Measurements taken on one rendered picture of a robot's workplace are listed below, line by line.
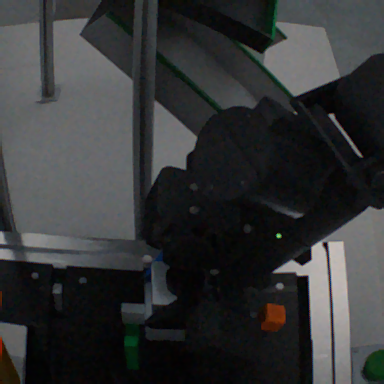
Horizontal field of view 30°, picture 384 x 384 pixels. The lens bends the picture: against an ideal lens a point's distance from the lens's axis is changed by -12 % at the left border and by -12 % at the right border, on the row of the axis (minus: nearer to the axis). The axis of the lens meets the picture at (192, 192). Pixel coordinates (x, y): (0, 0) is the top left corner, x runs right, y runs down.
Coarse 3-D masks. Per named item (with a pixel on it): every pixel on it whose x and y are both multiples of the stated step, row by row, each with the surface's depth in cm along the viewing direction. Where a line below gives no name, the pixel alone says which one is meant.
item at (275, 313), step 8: (272, 304) 64; (256, 312) 64; (264, 312) 63; (272, 312) 63; (280, 312) 63; (264, 320) 63; (272, 320) 63; (280, 320) 63; (264, 328) 63; (272, 328) 63; (264, 336) 65
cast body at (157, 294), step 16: (160, 272) 60; (176, 272) 59; (192, 272) 59; (160, 288) 59; (176, 288) 58; (192, 288) 58; (208, 288) 59; (128, 304) 63; (144, 304) 63; (160, 304) 58; (128, 320) 63; (144, 320) 63; (160, 336) 62; (176, 336) 62
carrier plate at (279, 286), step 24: (72, 288) 76; (96, 288) 76; (120, 288) 77; (288, 288) 77; (72, 312) 74; (96, 312) 74; (120, 312) 75; (288, 312) 75; (72, 336) 72; (96, 336) 72; (288, 336) 73; (72, 360) 70; (96, 360) 70; (264, 360) 71; (288, 360) 71
